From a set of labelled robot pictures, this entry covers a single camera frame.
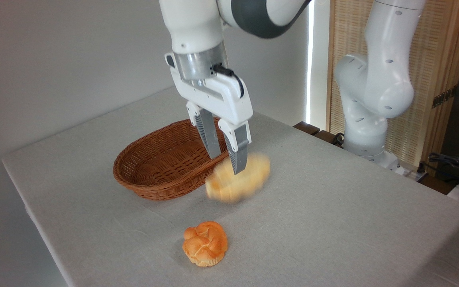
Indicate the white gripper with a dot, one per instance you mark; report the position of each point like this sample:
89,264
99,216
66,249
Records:
225,99

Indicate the long braided bread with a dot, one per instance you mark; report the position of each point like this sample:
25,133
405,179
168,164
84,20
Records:
249,185

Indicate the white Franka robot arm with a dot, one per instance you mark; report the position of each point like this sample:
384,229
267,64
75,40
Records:
377,79

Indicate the round knotted bread roll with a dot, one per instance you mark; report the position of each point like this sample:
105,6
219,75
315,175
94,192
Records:
205,244

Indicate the brown wicker basket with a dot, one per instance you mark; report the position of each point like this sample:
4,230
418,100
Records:
153,175

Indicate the light grey tablecloth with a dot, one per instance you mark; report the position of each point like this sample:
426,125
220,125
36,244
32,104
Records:
313,223

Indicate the dark metal screen hinge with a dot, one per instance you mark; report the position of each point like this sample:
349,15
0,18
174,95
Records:
444,97

